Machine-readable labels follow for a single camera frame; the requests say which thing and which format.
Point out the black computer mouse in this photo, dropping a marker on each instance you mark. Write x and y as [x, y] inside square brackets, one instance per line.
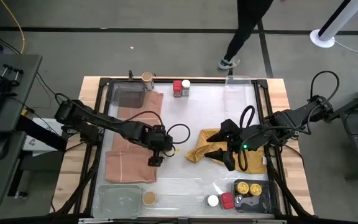
[0, 147]

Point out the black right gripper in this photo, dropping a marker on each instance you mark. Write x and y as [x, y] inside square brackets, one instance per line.
[249, 140]

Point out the pink checked towel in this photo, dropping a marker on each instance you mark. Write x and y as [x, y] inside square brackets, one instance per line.
[129, 168]

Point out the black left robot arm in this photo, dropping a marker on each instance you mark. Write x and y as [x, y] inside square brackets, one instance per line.
[104, 119]

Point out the white pole with round base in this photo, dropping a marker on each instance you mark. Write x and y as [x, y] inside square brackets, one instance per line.
[322, 39]

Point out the black plastic bin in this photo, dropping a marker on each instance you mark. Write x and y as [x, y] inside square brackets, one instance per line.
[253, 203]

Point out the white lid bagel seasoning jar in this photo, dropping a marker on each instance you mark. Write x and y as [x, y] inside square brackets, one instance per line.
[186, 84]
[212, 200]

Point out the black aluminium frame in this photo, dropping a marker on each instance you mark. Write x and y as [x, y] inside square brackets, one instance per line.
[204, 80]

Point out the person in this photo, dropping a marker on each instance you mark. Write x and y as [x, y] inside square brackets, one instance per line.
[244, 25]

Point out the yellow lid onion sprinkle jar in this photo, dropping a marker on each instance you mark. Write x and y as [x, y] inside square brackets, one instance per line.
[242, 187]
[255, 189]

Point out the white printed box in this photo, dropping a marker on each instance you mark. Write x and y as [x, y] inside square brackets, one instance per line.
[50, 124]

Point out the white plastic bin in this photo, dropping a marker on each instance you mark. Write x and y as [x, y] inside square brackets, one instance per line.
[117, 202]

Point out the black desk clamp mount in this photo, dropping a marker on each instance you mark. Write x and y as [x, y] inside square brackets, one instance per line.
[6, 82]

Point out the red lid spice jar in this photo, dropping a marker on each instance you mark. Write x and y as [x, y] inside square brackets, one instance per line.
[227, 200]
[177, 85]

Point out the mustard yellow cloth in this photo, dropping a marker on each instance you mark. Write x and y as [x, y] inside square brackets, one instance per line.
[197, 152]

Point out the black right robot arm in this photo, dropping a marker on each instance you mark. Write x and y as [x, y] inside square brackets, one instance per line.
[291, 118]

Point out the gold lid spice jar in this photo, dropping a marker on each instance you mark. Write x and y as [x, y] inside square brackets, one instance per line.
[147, 77]
[149, 198]

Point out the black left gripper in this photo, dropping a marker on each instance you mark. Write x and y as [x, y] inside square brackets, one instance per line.
[160, 140]

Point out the clear plastic bin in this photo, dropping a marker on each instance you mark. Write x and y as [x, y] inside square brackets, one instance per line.
[238, 93]

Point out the clear container top left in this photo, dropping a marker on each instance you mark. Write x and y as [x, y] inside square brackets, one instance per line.
[126, 96]

